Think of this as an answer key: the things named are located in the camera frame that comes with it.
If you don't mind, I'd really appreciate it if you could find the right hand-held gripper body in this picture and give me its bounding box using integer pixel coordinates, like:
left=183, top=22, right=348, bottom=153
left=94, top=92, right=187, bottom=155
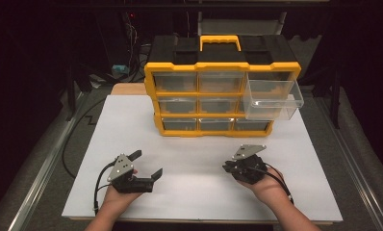
left=231, top=143, right=268, bottom=186

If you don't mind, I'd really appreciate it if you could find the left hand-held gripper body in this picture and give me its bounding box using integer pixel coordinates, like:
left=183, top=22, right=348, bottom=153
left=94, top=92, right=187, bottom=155
left=107, top=153, right=156, bottom=194

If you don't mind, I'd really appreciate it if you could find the single clear plastic drawer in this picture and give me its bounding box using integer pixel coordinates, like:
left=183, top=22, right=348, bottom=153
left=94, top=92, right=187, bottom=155
left=243, top=79, right=305, bottom=121

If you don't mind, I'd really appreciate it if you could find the yellow black organizer cabinet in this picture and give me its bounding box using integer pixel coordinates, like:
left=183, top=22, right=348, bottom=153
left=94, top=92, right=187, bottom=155
left=143, top=34, right=302, bottom=139

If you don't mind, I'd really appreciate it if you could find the person's left hand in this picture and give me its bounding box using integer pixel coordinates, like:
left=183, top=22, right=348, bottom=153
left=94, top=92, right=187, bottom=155
left=102, top=185, right=143, bottom=214

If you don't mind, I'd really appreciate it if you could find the person's right hand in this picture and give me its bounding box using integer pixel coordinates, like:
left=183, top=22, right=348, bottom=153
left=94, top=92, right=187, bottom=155
left=237, top=167, right=293, bottom=210

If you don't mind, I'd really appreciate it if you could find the white board sheet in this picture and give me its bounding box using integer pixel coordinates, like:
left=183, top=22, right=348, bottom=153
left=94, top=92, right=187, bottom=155
left=62, top=93, right=344, bottom=223

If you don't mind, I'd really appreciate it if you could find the wooden table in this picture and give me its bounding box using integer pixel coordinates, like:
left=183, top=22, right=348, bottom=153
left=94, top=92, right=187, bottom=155
left=68, top=82, right=333, bottom=226

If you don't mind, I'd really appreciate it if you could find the set of clear cabinet drawers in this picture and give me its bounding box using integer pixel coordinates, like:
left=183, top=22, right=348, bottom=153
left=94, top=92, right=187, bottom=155
left=152, top=70, right=275, bottom=132

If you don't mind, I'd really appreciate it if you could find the black metal stand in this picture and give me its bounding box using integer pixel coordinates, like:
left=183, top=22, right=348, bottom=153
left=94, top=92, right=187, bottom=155
left=65, top=61, right=94, bottom=122

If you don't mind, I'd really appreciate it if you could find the grey metal shelf stand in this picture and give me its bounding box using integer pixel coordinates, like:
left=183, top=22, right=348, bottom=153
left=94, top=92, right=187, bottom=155
left=197, top=11, right=288, bottom=37

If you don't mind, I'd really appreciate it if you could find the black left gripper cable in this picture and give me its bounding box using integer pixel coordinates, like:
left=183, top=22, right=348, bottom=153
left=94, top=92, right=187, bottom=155
left=93, top=161, right=117, bottom=217

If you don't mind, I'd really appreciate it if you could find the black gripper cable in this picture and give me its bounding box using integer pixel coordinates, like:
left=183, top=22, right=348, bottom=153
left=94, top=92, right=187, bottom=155
left=93, top=161, right=117, bottom=217
left=246, top=162, right=295, bottom=206

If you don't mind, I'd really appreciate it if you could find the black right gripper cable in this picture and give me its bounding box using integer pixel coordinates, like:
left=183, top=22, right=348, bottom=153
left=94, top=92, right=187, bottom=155
left=246, top=162, right=295, bottom=206

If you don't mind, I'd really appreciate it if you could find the black floor cable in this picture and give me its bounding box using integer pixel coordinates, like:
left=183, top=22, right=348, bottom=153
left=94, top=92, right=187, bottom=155
left=61, top=96, right=108, bottom=180

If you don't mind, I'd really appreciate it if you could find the aluminium floor rail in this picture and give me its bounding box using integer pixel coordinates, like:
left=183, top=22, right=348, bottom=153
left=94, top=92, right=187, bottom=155
left=314, top=94, right=383, bottom=231
left=5, top=90, right=88, bottom=231

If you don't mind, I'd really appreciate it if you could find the bundle of hanging cables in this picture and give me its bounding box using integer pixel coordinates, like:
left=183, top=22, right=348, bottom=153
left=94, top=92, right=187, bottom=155
left=123, top=13, right=154, bottom=83

